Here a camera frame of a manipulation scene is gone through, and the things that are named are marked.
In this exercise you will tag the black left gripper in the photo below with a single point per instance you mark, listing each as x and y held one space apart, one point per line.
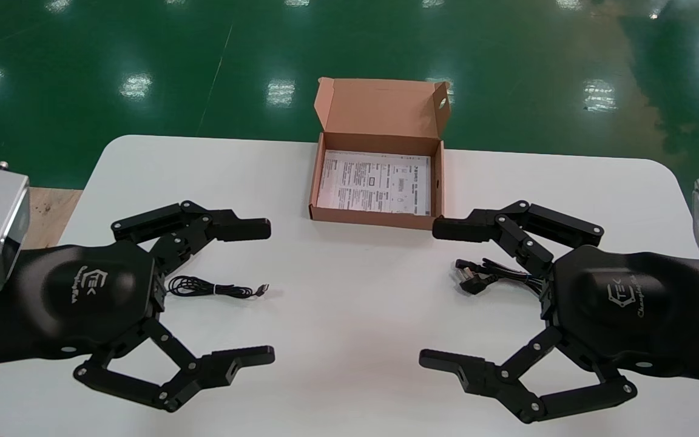
82 291

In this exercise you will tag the open brown cardboard box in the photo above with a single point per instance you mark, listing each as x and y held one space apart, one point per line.
380 109

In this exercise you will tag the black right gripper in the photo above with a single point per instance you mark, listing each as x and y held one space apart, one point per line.
622 303

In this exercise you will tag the white printed manual sheet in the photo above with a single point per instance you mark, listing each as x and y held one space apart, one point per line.
374 182

